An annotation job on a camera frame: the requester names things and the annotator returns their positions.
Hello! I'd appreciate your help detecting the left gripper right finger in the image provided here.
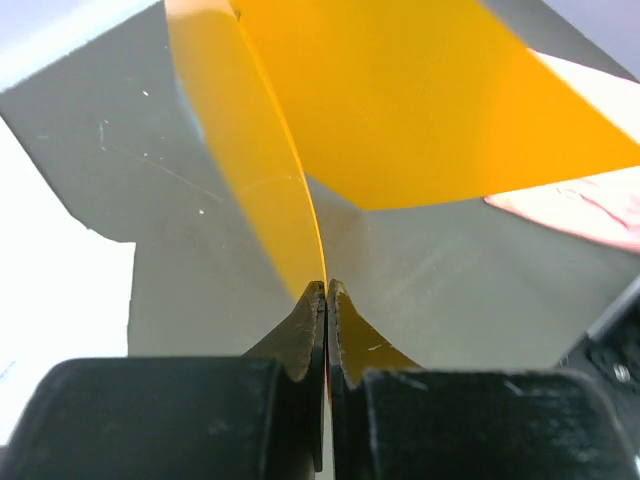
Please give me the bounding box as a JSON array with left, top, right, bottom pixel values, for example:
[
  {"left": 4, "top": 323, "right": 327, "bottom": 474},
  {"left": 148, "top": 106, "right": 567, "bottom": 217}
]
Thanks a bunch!
[{"left": 327, "top": 280, "right": 639, "bottom": 479}]

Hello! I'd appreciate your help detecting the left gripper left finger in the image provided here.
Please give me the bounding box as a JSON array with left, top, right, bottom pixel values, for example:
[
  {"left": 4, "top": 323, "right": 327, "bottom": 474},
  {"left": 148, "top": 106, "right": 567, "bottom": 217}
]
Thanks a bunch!
[{"left": 1, "top": 282, "right": 325, "bottom": 479}]

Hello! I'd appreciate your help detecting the yellow plastic folder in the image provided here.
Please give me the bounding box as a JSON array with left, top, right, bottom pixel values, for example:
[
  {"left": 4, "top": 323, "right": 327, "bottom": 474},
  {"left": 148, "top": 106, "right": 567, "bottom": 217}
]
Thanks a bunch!
[{"left": 165, "top": 1, "right": 639, "bottom": 296}]

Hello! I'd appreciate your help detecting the white paper stack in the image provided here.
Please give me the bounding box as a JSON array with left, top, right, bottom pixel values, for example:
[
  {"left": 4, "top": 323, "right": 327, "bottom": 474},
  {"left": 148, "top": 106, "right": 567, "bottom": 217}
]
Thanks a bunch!
[{"left": 1, "top": 124, "right": 136, "bottom": 444}]

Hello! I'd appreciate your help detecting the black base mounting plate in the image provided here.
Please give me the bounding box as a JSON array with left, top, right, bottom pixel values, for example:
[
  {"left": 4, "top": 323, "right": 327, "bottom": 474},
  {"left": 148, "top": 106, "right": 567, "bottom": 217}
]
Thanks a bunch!
[{"left": 558, "top": 279, "right": 639, "bottom": 441}]

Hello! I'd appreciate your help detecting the pink cloth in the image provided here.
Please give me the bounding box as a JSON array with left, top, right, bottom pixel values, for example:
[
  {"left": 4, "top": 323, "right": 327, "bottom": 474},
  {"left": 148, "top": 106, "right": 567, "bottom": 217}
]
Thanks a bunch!
[{"left": 485, "top": 167, "right": 639, "bottom": 253}]

